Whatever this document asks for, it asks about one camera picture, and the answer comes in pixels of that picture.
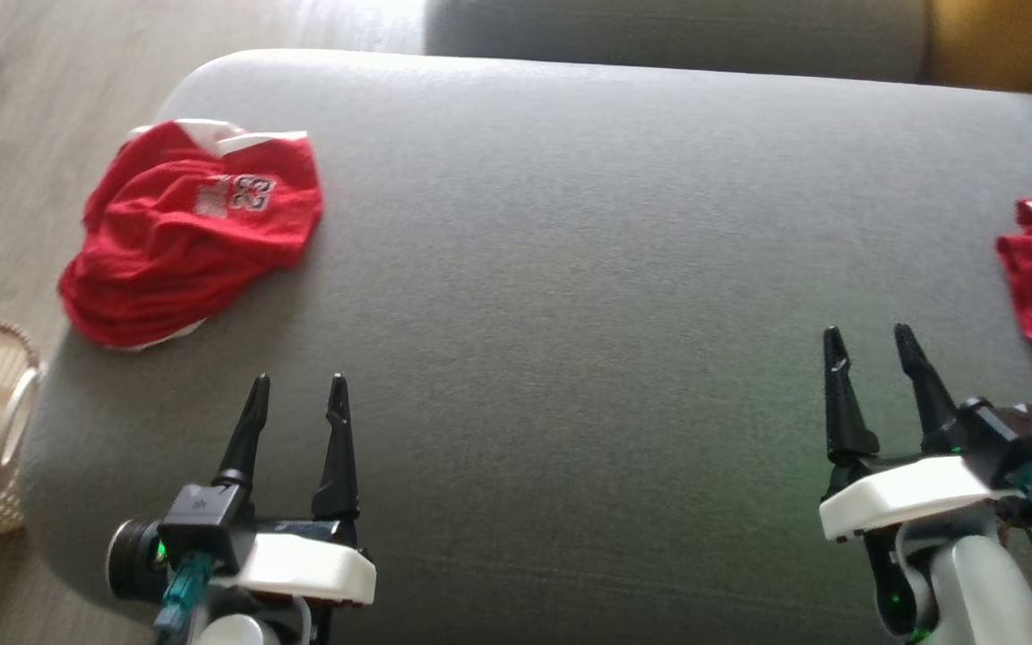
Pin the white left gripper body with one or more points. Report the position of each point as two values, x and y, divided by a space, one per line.
310 564

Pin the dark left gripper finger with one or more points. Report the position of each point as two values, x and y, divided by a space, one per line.
339 466
245 439

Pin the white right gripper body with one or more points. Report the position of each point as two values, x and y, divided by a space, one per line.
910 497

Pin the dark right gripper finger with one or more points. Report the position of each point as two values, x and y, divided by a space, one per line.
843 412
928 394

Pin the red jersey shirt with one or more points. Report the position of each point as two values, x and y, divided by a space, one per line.
184 251

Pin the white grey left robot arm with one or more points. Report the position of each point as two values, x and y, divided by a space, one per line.
247 627

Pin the large grey sofa ottoman seat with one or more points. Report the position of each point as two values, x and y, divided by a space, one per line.
570 313

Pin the large yellow sofa back cushion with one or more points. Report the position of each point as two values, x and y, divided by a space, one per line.
1009 40

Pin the grey back cushion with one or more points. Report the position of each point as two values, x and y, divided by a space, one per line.
677 36

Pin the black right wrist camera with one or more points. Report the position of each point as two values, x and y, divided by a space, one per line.
1009 439

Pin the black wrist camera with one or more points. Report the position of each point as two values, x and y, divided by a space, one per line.
1009 439
202 528

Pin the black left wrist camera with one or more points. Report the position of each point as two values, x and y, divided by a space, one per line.
202 528

